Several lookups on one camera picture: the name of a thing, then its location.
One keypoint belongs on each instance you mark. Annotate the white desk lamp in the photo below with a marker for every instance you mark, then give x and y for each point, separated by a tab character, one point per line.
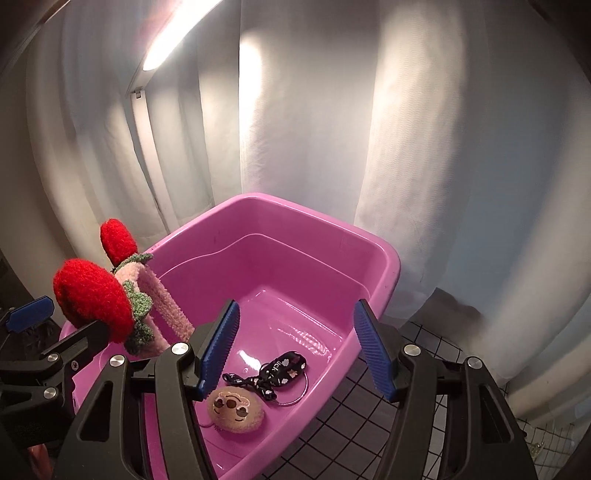
176	21

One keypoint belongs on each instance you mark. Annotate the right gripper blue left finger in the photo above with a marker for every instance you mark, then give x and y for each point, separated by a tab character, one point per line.
214	349

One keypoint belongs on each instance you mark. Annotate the fluffy beige plush hair clip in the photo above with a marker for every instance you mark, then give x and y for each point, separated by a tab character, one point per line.
235	410

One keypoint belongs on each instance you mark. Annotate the white curtain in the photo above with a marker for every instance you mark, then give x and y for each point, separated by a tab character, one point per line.
458	131

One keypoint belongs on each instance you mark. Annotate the pink plastic tub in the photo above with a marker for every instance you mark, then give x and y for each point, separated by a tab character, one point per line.
296	275

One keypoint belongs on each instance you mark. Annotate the small silver ring bangle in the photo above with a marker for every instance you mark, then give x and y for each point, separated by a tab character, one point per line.
296	392

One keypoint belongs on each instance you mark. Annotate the white grid tablecloth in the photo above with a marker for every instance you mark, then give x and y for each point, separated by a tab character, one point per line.
452	422

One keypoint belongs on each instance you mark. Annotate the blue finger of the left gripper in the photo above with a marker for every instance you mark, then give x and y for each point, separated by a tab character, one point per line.
30	314

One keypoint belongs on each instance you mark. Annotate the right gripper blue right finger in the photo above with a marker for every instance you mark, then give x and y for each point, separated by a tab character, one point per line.
381	345

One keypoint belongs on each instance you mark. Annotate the pink strawberry plush headband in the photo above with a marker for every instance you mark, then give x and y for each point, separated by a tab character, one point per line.
123	298

